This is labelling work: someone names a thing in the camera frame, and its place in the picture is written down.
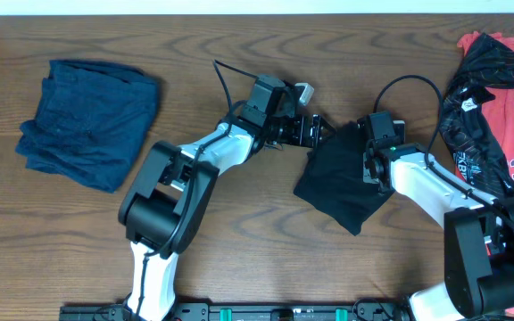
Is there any black patterned garment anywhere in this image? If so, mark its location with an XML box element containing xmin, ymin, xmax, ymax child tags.
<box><xmin>440</xmin><ymin>31</ymin><xmax>514</xmax><ymax>198</ymax></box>

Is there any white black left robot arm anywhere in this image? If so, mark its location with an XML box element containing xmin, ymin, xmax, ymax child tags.
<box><xmin>119</xmin><ymin>114</ymin><xmax>336</xmax><ymax>320</ymax></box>

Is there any black shirt with white logo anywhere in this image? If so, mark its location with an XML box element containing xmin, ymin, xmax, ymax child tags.
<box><xmin>294</xmin><ymin>122</ymin><xmax>394</xmax><ymax>235</ymax></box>

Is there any folded navy blue garment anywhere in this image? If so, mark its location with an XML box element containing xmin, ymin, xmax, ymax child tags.
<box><xmin>15</xmin><ymin>59</ymin><xmax>162</xmax><ymax>193</ymax></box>

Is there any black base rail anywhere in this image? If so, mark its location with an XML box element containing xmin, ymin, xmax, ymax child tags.
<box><xmin>58</xmin><ymin>301</ymin><xmax>412</xmax><ymax>321</ymax></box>

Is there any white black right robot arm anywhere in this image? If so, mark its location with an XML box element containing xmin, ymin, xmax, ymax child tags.
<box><xmin>365</xmin><ymin>143</ymin><xmax>514</xmax><ymax>320</ymax></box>

